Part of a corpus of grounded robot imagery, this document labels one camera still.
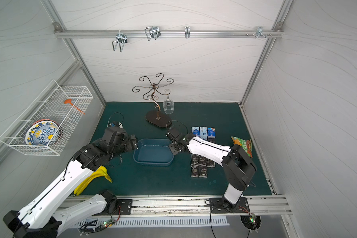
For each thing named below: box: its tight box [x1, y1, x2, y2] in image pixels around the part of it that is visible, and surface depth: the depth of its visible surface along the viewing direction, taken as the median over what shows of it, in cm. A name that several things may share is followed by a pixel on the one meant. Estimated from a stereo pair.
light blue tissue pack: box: [199, 126, 208, 141], surface depth 103 cm
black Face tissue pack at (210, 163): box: [207, 159, 216, 168], surface depth 88 cm
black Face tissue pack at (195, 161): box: [190, 154, 200, 171], surface depth 89 cm
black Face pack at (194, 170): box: [190, 164, 199, 178], surface depth 86 cm
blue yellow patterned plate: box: [25, 119, 62, 146], surface depth 62 cm
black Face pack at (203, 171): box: [199, 165, 208, 179], surface depth 86 cm
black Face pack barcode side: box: [198, 155, 208, 167], surface depth 90 cm
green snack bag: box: [230, 136, 253, 159], surface depth 95 cm
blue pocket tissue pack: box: [207, 127, 216, 139], surface depth 103 cm
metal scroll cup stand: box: [131, 73, 175, 128], surface depth 95 cm
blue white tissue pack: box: [191, 126, 201, 136], surface depth 104 cm
